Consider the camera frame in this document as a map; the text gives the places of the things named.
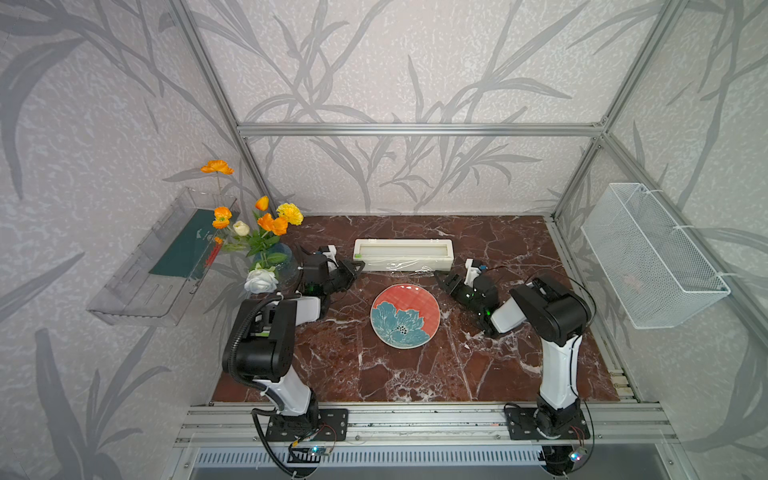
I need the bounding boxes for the red plate with teal flower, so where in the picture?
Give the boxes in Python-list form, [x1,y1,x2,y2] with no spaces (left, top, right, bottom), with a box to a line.
[370,284,441,350]

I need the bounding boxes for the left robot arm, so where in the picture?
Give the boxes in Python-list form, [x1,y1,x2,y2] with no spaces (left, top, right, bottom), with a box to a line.
[222,245,365,423]

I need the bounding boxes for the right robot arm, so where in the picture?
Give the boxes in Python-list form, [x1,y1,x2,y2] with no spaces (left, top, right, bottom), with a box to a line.
[434,259,594,417]

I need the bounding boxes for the blue glass vase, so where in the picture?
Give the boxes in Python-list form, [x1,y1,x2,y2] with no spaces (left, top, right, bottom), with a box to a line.
[251,243,299,285]

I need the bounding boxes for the artificial flower bouquet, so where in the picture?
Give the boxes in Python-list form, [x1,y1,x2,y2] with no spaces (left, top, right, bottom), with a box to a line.
[213,196,304,295]

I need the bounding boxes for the red pen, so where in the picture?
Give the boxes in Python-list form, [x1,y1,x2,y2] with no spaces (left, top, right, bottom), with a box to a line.
[205,237,224,268]

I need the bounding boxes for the green book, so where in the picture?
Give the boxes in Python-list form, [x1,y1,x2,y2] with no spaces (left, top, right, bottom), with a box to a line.
[149,209,225,280]

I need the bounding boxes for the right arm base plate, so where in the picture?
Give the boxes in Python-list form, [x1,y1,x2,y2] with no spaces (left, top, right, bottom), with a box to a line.
[503,403,592,443]

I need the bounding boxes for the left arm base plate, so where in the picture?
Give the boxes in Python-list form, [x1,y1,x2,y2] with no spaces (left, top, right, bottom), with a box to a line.
[266,408,349,442]

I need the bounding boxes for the clear acrylic wall shelf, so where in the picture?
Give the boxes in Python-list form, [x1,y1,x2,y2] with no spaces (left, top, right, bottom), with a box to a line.
[86,187,240,327]

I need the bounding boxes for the white wire mesh basket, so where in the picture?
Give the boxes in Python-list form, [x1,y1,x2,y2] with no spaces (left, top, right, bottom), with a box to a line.
[581,183,731,330]

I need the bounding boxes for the aluminium frame rail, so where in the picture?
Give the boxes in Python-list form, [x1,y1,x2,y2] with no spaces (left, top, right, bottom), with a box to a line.
[174,402,680,448]

